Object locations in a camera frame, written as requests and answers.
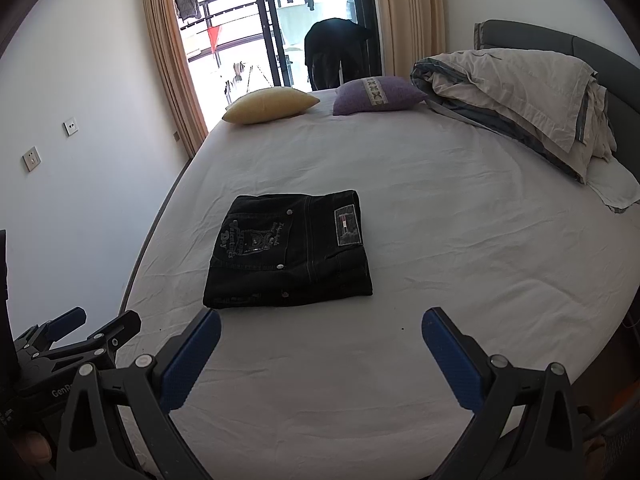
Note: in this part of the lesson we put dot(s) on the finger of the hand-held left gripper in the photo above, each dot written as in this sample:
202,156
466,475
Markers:
122,325
67,320

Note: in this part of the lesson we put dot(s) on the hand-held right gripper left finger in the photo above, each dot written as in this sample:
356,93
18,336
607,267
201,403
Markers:
192,360

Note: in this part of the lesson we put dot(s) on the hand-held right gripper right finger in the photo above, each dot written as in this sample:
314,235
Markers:
450,355

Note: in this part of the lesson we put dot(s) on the black pants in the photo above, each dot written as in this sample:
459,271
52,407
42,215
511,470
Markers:
300,260

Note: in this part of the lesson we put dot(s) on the person's left hand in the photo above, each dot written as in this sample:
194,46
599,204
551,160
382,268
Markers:
32,447

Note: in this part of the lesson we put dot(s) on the bed with white sheet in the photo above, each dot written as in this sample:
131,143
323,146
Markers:
425,235

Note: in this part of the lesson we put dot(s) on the white pillow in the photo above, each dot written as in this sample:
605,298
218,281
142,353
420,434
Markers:
612,185

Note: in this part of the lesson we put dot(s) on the yellow pillow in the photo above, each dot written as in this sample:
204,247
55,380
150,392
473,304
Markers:
265,105

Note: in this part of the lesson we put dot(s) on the beige curtain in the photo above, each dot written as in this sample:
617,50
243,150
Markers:
165,60
410,10

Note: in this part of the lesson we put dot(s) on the purple pillow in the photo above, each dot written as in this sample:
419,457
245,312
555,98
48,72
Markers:
360,97

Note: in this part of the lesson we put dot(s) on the beige grey duvet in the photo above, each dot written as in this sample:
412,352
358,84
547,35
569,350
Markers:
510,85

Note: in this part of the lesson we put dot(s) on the metal folding rack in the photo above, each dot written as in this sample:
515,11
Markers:
239,72

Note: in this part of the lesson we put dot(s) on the red hanging cloth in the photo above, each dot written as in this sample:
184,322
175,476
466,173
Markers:
215,35

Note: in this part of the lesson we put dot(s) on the dark cloth on balcony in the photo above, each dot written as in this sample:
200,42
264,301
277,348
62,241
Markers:
332,50

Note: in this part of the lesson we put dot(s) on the grey hanging jacket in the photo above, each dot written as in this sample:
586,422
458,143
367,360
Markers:
186,2

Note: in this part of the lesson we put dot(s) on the grey headboard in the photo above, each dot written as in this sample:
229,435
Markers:
530,35

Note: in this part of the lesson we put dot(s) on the white wall socket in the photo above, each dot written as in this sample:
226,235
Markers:
31,160
71,127

